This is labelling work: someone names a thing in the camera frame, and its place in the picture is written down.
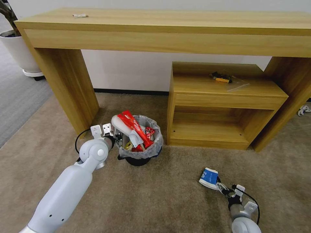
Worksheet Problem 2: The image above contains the long red snack wrapper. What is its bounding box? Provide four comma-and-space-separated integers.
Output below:
118, 110, 155, 150

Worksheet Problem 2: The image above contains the translucent plastic bin liner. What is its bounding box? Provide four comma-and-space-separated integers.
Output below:
115, 115, 164, 161

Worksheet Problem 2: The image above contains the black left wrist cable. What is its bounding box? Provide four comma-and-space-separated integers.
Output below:
75, 129, 94, 162

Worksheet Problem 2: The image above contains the blue white paper carton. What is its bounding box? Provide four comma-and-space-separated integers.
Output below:
199, 167, 219, 191

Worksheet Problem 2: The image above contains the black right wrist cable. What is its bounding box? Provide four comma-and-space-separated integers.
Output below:
231, 184, 261, 225

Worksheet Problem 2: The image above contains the white plant pot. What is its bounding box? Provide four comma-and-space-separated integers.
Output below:
0, 29, 43, 73

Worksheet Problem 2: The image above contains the wooden desk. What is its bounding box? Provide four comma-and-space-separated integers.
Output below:
14, 7, 311, 153

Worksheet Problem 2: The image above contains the wheeled pot base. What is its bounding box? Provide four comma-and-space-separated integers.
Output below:
22, 69, 46, 82

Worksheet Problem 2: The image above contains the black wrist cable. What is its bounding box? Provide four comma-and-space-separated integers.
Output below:
75, 129, 94, 162
231, 184, 261, 225

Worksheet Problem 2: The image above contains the low wooden cabinet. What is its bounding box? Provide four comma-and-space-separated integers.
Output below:
167, 61, 289, 150

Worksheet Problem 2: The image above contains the clear plastic bag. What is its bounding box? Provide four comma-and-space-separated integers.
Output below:
226, 75, 250, 93

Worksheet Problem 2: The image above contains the black trash bin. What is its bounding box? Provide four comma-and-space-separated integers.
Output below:
117, 152, 159, 167

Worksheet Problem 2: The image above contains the grey face mask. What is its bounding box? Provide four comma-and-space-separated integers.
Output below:
129, 130, 143, 148

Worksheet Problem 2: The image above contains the potted plant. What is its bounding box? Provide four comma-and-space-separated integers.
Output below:
0, 0, 21, 37

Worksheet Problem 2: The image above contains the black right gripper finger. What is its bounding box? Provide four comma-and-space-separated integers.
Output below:
215, 185, 230, 196
216, 176, 232, 193

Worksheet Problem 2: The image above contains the white plastic bottle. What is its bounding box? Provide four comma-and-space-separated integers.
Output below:
111, 114, 136, 137

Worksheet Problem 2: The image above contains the small red candy wrapper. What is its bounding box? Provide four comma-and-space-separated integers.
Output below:
145, 127, 156, 141

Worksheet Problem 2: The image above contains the yellow black tool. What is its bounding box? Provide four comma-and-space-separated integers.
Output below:
209, 71, 232, 84

